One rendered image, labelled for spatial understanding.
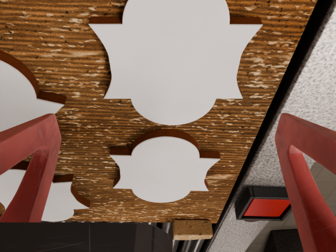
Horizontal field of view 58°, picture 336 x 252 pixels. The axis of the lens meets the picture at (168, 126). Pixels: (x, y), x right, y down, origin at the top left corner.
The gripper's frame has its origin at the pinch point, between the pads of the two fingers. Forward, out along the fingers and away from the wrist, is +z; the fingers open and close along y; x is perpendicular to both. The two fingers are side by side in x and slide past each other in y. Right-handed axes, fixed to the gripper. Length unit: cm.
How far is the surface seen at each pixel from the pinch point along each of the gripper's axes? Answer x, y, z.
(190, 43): 0.2, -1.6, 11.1
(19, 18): -1.4, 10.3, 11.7
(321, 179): 151, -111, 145
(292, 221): 221, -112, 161
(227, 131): 10.7, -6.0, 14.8
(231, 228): 39.1, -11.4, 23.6
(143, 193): 21.1, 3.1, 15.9
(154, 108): 6.6, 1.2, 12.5
